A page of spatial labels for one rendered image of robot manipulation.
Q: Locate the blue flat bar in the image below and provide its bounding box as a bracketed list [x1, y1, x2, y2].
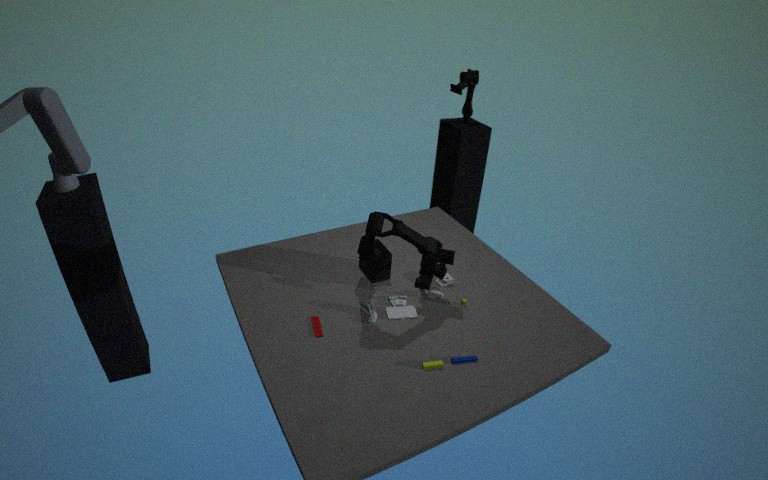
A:
[451, 356, 478, 364]

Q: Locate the red rectangular block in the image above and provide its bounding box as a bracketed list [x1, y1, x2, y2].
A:
[311, 316, 323, 338]

